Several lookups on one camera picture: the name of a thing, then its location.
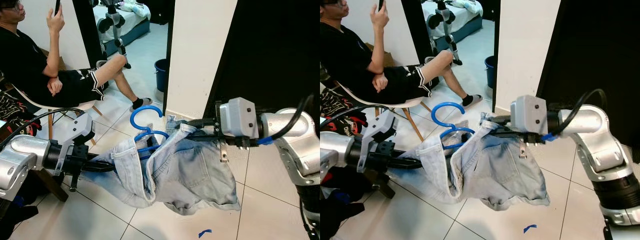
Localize light blue denim shorts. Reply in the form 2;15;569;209
82;116;242;216
387;112;551;211

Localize blue wire hanger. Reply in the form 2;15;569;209
431;101;476;150
130;105;171;153

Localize black white printed garment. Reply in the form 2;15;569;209
0;91;42;137
320;86;367;132

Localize blue bucket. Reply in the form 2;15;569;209
484;55;496;90
154;58;170;93

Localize white chair wooden legs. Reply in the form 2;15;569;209
330;80;432;130
9;82;103;142

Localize bed with blue base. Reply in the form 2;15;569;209
95;0;151;57
422;0;485;53

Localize seated person black clothes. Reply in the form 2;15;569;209
320;0;483;108
0;0;153;112

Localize grey black background robot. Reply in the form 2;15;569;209
92;0;132;70
427;0;463;66

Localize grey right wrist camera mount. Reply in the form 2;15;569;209
219;97;261;140
510;95;550;136

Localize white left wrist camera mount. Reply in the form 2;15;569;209
57;112;96;176
356;109;396;173

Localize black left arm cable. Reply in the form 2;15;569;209
0;106;85;151
320;104;381;128

